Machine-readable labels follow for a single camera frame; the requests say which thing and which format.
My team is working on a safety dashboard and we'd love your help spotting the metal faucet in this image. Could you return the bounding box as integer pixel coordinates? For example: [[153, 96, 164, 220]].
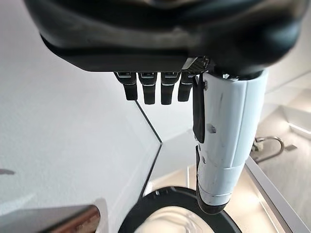
[[252, 136, 298, 163]]

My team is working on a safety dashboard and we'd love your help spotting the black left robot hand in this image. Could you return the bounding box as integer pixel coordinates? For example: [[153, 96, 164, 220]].
[[23, 0, 307, 216]]

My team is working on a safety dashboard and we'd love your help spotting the round black washer door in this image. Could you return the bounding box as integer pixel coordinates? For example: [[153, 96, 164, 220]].
[[117, 185, 244, 233]]

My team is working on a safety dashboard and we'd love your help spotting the brown translucent stool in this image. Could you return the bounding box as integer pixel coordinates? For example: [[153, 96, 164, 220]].
[[0, 204, 102, 233]]

